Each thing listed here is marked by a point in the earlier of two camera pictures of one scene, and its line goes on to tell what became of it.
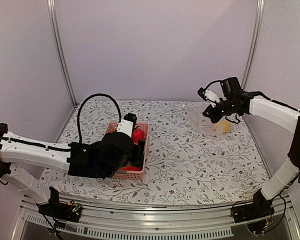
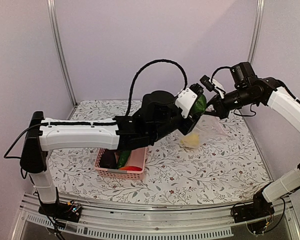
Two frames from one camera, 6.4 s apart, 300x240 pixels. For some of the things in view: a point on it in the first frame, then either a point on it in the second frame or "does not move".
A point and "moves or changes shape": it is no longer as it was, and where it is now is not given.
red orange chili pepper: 136,168 does not move
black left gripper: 138,152 to 191,123
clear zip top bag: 201,123 moves or changes shape
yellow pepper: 225,124 to 191,139
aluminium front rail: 99,221 does not move
